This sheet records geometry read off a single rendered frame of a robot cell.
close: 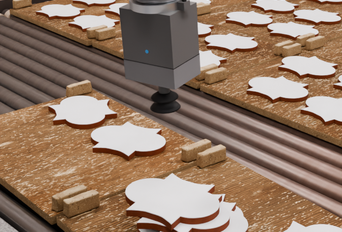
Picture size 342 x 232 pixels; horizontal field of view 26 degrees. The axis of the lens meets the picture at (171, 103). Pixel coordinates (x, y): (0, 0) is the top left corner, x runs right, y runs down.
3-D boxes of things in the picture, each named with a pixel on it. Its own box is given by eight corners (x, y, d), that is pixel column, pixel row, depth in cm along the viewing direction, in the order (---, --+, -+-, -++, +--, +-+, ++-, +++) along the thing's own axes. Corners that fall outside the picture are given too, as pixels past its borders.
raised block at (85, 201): (68, 219, 115) (67, 203, 114) (62, 214, 116) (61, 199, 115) (101, 207, 118) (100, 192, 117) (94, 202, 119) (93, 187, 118)
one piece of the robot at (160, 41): (210, -30, 99) (216, 82, 106) (157, -36, 104) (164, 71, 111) (168, -11, 92) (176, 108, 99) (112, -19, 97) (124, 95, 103)
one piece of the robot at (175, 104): (183, 89, 104) (184, 102, 105) (161, 84, 106) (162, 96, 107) (167, 99, 101) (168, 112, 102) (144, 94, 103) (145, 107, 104)
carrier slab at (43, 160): (51, 225, 116) (51, 216, 115) (-57, 138, 145) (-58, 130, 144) (216, 160, 136) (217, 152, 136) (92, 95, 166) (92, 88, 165)
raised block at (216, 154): (201, 169, 130) (202, 155, 129) (195, 165, 131) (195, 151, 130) (227, 160, 133) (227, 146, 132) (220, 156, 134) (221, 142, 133)
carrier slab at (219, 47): (196, 89, 169) (197, 71, 167) (91, 46, 197) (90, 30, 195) (296, 56, 190) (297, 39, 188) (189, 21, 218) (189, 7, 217)
